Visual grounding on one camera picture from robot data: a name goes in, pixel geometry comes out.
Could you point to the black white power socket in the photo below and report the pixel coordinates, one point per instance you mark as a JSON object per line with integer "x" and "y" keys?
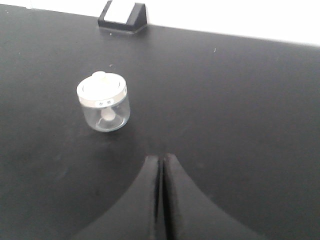
{"x": 123, "y": 15}

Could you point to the glass jar with white lid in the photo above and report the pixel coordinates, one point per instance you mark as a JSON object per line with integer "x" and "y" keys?
{"x": 104, "y": 99}

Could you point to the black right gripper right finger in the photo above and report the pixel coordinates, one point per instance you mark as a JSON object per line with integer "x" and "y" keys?
{"x": 190, "y": 215}

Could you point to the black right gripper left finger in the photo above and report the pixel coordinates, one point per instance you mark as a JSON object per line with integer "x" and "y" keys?
{"x": 134, "y": 215}

